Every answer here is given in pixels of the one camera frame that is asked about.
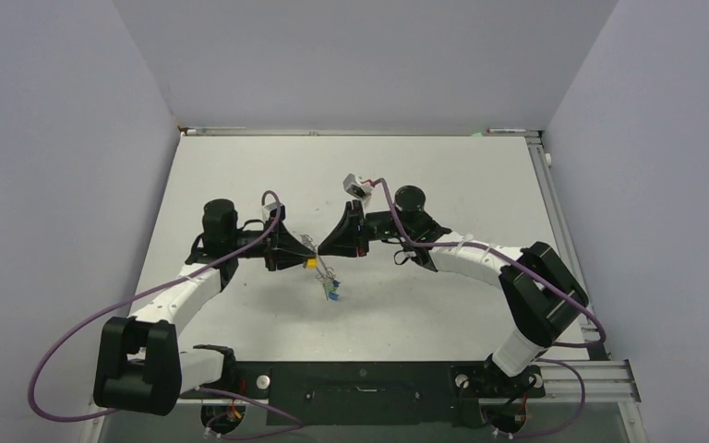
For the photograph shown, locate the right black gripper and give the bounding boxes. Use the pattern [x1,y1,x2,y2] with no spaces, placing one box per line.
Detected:
[319,198,414,257]

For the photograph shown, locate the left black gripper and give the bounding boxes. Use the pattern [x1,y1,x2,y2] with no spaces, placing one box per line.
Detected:
[227,217,315,272]

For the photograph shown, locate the large metal ring disc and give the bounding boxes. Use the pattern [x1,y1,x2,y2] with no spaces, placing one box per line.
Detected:
[300,234,338,300]

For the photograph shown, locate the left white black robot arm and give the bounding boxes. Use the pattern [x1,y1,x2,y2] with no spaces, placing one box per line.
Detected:
[92,198,316,415]

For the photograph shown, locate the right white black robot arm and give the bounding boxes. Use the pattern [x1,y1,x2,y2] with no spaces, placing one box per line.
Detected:
[318,181,589,395]

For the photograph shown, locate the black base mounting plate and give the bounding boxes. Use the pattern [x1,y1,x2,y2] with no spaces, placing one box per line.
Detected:
[181,361,546,427]

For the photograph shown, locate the red white marker pen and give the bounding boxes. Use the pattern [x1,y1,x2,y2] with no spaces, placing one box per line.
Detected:
[486,128,528,135]

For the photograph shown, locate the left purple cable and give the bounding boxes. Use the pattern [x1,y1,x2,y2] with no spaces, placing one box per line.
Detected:
[27,189,305,441]

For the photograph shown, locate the purple cable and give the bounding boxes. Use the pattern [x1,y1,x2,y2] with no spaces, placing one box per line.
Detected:
[374,177,607,441]
[27,189,305,441]

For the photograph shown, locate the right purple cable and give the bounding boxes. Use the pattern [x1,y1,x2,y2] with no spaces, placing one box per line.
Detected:
[374,177,607,441]

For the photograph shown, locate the aluminium rail back edge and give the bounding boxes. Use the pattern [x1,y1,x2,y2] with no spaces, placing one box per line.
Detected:
[179,127,542,138]

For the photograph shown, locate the aluminium frame rail right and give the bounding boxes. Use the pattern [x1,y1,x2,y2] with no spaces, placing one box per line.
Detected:
[525,134,610,361]

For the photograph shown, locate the aluminium frame rail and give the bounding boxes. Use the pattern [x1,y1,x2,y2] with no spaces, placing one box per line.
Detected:
[525,134,610,361]
[90,359,642,406]

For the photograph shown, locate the aluminium frame rail front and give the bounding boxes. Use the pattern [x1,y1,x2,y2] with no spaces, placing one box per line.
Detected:
[90,359,642,406]

